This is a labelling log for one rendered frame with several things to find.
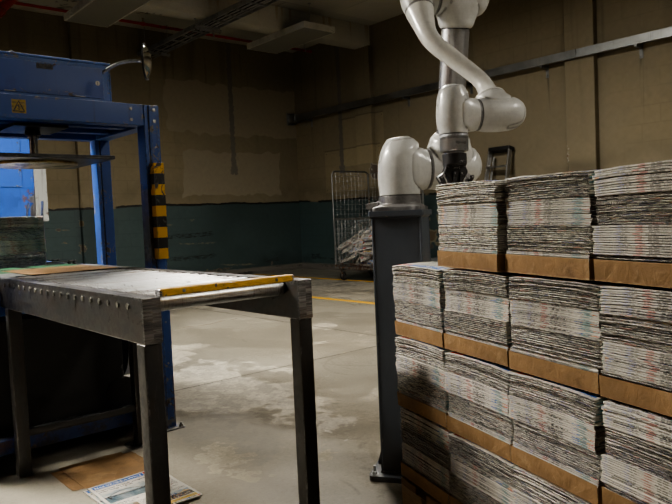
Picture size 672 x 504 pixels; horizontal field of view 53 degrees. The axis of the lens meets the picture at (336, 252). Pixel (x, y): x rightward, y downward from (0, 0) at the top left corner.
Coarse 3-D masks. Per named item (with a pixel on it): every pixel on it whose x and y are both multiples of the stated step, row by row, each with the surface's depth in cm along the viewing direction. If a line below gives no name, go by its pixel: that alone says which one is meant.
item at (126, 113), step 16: (0, 96) 272; (16, 96) 276; (32, 96) 280; (0, 112) 272; (16, 112) 276; (32, 112) 280; (48, 112) 284; (64, 112) 288; (80, 112) 293; (96, 112) 297; (112, 112) 302; (128, 112) 307; (0, 128) 309; (16, 128) 304; (32, 128) 306; (48, 128) 308; (64, 128) 310; (80, 128) 334; (96, 128) 322; (112, 128) 325; (128, 128) 326
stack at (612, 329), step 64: (448, 320) 184; (512, 320) 161; (576, 320) 139; (640, 320) 124; (448, 384) 185; (512, 384) 160; (640, 384) 124; (448, 448) 189; (576, 448) 141; (640, 448) 126
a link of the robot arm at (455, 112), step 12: (456, 84) 205; (444, 96) 205; (456, 96) 204; (468, 96) 206; (444, 108) 204; (456, 108) 203; (468, 108) 204; (480, 108) 205; (444, 120) 205; (456, 120) 204; (468, 120) 204; (480, 120) 206; (444, 132) 206; (456, 132) 204
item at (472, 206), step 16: (448, 192) 179; (464, 192) 172; (480, 192) 165; (496, 192) 161; (448, 208) 180; (464, 208) 174; (480, 208) 167; (496, 208) 160; (448, 224) 182; (464, 224) 174; (480, 224) 167; (496, 224) 161; (448, 240) 182; (464, 240) 174; (480, 240) 167; (496, 240) 161; (496, 272) 164
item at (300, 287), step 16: (176, 272) 261; (192, 272) 253; (208, 272) 250; (288, 288) 206; (304, 288) 204; (224, 304) 235; (240, 304) 228; (256, 304) 220; (272, 304) 213; (288, 304) 207; (304, 304) 204
